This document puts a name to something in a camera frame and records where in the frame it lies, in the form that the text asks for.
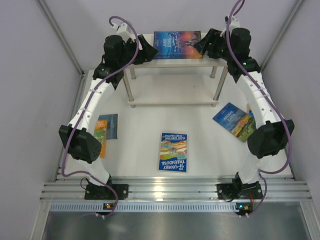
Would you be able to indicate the orange treehouse book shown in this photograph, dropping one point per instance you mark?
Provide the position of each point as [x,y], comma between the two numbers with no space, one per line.
[249,109]
[100,133]

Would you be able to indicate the orange Treehouse book right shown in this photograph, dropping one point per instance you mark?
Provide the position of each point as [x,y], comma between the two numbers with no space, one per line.
[249,109]

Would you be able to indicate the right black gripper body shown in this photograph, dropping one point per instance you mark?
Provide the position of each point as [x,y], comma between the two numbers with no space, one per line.
[213,44]

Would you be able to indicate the Animal Farm book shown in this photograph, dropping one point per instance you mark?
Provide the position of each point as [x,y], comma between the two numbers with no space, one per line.
[239,123]

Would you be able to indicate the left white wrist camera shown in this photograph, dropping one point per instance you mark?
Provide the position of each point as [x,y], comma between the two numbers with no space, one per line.
[122,29]

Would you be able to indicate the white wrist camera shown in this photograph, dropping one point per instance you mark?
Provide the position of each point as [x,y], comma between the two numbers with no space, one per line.
[234,23]
[122,29]

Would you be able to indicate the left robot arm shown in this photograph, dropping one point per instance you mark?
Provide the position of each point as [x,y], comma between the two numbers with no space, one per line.
[78,136]

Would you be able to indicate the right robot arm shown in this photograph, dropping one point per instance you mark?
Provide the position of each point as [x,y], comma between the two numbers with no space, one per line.
[273,132]

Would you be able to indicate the dark blue book left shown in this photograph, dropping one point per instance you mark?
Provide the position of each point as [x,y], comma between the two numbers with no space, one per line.
[112,125]

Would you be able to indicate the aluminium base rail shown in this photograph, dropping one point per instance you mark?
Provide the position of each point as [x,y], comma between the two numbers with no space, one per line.
[181,188]

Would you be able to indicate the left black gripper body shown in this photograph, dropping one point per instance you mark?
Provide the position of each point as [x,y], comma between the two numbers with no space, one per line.
[139,50]

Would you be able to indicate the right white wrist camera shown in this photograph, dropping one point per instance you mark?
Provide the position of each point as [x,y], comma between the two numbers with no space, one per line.
[234,23]

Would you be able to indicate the perforated cable tray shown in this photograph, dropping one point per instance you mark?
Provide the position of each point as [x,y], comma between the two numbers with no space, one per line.
[150,207]

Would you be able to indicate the orange Treehouse book left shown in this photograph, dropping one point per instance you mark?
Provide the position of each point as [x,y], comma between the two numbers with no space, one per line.
[100,133]

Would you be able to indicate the white two-tier shelf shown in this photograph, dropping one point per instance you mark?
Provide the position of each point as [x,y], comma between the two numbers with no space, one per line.
[175,82]

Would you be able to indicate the Jane Eyre book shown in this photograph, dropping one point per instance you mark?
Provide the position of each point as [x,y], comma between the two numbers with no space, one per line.
[176,44]

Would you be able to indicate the blue 91-Storey Treehouse book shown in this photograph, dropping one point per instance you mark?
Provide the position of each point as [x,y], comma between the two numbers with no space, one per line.
[173,152]

